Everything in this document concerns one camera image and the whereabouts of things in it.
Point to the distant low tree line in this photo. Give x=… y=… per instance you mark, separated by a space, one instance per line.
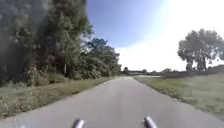
x=146 y=71

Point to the open grass field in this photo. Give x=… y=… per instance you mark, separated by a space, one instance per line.
x=196 y=88

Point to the dense wood of trees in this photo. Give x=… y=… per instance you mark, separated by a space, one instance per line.
x=50 y=43

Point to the large round tree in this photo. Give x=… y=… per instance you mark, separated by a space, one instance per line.
x=200 y=48

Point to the grass verge beside wood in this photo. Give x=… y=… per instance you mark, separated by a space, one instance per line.
x=43 y=93

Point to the grey asphalt road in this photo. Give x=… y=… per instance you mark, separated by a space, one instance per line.
x=116 y=100

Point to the robot's own part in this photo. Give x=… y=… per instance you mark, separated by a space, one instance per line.
x=149 y=122
x=79 y=124

